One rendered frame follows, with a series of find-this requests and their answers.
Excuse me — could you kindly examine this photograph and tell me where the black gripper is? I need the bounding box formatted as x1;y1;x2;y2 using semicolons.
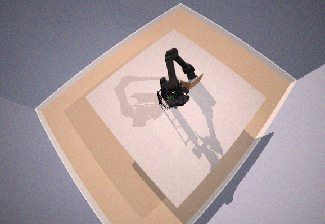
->
166;86;189;107

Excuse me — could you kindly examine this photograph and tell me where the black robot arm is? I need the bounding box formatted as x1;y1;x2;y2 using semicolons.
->
165;48;197;106

